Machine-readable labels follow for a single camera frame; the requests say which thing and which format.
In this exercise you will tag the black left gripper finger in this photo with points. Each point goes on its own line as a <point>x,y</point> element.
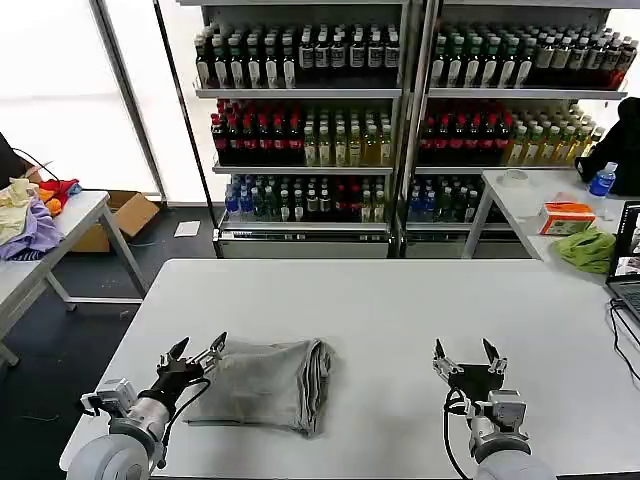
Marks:
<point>175,352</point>
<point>207,359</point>

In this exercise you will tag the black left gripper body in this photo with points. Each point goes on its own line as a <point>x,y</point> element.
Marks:
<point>172,382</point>

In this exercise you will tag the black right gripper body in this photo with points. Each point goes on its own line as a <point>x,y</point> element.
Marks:
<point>477,380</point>

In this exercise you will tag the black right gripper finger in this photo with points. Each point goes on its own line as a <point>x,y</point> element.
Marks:
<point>496,364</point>
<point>446,369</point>

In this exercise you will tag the grey printed shirt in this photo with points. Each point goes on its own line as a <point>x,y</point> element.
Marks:
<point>260,385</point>

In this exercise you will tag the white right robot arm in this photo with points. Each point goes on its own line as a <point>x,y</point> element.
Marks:
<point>500,435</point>

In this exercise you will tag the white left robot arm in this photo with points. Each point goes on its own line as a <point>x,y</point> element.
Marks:
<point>125,435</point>

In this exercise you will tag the white paper sheet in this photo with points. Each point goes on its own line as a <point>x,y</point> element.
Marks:
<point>187,229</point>

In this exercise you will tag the brown cardboard box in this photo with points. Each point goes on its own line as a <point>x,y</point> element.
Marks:
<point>130,215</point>

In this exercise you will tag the green cloth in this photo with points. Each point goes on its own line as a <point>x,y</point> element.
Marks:
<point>587,250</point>

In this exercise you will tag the orange tissue box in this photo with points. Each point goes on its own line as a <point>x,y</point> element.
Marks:
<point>565,220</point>

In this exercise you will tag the white side table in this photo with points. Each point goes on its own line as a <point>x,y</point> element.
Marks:
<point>520,200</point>

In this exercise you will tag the open laptop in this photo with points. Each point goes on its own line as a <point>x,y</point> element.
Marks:
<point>630,260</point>

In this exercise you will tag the white table with clothes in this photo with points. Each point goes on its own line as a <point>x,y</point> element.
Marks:
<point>75,215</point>

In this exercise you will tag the purple cloth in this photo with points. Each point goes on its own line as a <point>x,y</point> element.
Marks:
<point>37,230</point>

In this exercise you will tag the clear tape roll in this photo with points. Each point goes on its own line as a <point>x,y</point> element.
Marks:
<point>513,177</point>

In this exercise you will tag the red orange cloth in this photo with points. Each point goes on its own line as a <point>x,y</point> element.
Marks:
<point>57,192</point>

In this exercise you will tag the blue water bottle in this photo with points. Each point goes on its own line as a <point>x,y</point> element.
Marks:
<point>602,181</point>

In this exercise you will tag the cream cloth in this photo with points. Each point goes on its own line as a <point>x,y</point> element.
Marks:
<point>15,205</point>

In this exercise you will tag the bottle shelf with cola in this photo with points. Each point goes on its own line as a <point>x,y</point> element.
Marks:
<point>505,130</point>
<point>305,130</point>

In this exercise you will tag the black bag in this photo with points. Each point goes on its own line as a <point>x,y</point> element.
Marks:
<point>620,145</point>

